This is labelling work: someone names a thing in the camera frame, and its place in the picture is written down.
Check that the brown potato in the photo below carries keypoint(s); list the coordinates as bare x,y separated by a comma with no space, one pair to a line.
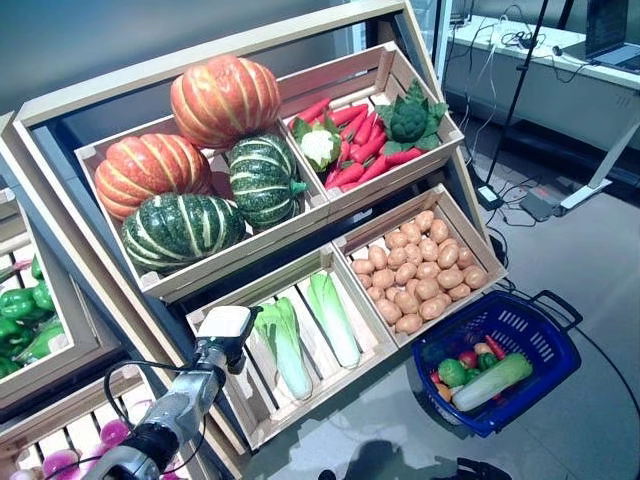
465,257
395,239
445,298
413,252
383,278
427,288
428,248
432,307
439,231
411,231
406,301
388,311
450,278
365,280
391,293
396,257
377,256
412,286
409,324
406,272
425,220
474,276
375,292
428,270
362,266
447,255
459,291

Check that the purple onion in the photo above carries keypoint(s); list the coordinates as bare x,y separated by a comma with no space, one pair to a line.
115,432
60,462

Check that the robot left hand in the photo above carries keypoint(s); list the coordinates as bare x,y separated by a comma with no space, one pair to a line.
225,327

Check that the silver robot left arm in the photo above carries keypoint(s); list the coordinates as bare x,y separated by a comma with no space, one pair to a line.
180,405

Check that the black power adapter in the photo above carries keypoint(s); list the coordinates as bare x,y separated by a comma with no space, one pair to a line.
490,196

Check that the leafy napa cabbage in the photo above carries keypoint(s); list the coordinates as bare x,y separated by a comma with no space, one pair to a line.
287,360

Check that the black robot body part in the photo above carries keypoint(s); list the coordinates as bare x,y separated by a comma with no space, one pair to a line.
480,470

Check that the green broccoli with leaves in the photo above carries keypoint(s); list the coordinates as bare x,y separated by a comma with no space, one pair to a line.
407,120

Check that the wooden carrot crate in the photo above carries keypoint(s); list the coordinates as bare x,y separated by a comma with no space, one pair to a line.
400,177

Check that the dark computer mouse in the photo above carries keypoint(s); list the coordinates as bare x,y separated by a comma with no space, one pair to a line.
557,50

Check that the large orange striped pumpkin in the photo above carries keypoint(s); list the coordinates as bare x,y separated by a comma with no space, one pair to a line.
225,100

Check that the blue plastic shopping basket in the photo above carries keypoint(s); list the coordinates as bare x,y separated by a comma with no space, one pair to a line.
525,400

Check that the flat orange striped pumpkin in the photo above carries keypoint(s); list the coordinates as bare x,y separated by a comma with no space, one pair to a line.
150,170

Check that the red carrot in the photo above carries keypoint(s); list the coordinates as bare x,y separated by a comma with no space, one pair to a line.
350,114
375,169
350,186
402,157
347,175
355,127
365,130
495,346
312,112
370,146
344,152

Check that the small orange carrot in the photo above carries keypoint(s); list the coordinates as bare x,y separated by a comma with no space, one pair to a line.
445,392

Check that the small green bell pepper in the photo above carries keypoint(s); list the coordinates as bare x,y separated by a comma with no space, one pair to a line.
487,361

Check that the flat green striped pumpkin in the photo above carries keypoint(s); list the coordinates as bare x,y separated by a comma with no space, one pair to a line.
180,230

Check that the wooden pumpkin crate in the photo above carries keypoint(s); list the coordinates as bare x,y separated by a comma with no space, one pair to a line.
225,257

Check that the wooden potato crate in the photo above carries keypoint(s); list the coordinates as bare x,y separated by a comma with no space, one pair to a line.
380,227

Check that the grey power box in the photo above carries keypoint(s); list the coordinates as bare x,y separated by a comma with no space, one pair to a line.
537,206

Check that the slim napa cabbage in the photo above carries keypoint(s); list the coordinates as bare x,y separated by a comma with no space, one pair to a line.
335,325

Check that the pale peach fruit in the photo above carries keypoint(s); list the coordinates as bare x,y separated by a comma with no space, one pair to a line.
481,348

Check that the grey laptop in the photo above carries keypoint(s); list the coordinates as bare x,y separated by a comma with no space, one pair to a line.
615,25

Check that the wooden cabbage crate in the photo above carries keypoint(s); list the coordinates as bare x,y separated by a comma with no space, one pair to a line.
320,407

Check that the white desk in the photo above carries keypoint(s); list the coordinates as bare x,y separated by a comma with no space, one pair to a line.
550,95

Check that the red apple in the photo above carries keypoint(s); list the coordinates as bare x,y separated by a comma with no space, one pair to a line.
469,359

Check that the green pumpkin with stem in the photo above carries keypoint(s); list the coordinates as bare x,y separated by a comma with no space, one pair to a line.
262,180

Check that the white cauliflower with leaves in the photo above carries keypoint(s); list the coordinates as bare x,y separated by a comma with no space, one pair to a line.
317,145

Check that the wooden display shelf frame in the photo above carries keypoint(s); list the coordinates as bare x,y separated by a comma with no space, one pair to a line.
150,82

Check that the wooden pepper crate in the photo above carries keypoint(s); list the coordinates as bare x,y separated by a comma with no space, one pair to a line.
50,372

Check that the black stand pole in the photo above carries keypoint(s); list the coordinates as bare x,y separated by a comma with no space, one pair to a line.
520,75
566,12

